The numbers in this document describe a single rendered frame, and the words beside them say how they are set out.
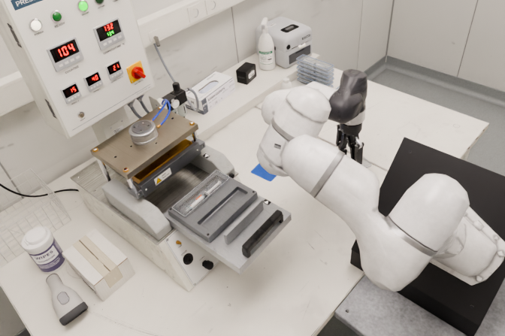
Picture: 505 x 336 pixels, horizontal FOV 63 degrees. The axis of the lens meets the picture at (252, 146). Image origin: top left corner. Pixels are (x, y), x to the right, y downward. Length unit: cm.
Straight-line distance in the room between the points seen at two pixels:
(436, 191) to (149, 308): 87
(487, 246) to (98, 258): 106
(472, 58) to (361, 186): 269
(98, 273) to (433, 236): 93
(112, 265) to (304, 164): 73
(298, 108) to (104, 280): 78
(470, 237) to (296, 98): 53
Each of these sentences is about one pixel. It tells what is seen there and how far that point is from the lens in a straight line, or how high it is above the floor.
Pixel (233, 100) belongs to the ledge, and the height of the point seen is 79.
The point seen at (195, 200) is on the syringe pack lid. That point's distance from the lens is 119.
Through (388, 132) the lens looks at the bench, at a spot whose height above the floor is 75.
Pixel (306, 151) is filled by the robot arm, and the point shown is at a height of 132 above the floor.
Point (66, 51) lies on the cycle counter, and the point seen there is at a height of 139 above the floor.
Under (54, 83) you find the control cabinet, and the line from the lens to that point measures 122.
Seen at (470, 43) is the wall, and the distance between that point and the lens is 340.
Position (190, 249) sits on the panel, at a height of 85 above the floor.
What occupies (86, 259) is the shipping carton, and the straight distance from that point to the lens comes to 139.
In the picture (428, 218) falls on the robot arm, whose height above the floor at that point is 125.
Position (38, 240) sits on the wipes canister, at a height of 90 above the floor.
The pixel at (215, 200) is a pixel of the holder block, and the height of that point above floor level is 99.
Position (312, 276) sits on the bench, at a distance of 131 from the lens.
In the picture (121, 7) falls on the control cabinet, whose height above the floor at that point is 144.
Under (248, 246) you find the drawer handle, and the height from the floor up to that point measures 101.
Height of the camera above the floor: 186
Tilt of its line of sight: 40 degrees down
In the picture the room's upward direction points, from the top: 7 degrees counter-clockwise
